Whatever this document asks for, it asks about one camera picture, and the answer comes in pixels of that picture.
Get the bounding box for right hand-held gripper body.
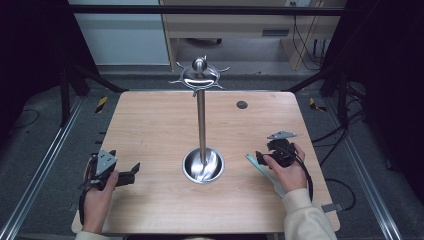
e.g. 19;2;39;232
265;130;298;168

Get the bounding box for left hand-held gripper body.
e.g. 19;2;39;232
87;149;118;192

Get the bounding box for light teal spatula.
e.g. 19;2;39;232
245;152;287;198

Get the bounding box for stainless steel utensil stand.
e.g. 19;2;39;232
168;55;232;185

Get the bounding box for person's right hand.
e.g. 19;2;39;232
262;143;308;195

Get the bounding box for person's left hand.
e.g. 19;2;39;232
81;169;120;234

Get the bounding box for yellow black hazard tape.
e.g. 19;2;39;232
308;97;328;113
95;95;109;114

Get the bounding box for black metal stand leg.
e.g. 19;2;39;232
59;61;129;128
281;61;351;128

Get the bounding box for white cabinet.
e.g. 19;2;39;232
67;0;171;67

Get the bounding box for light wooden desk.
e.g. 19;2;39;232
159;0;348;73

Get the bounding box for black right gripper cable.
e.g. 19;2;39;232
283;146;315;203

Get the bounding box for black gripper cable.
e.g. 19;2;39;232
78;179;101;227
283;146;315;203

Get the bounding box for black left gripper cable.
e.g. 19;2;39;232
78;179;101;227

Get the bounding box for black floor cables bundle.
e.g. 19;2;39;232
311;81;368;168

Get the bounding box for aluminium floor rail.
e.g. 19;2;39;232
0;95;85;240
323;98;405;240

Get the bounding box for grey metal table bracket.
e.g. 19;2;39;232
321;202;344;214

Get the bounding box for black looped floor cable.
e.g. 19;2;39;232
324;177;358;212

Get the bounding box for thin black floor cable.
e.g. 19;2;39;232
12;108;41;130

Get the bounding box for black hanging desk cables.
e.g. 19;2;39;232
291;14;327;72

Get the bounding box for black horizontal frame bar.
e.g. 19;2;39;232
65;4;346;17

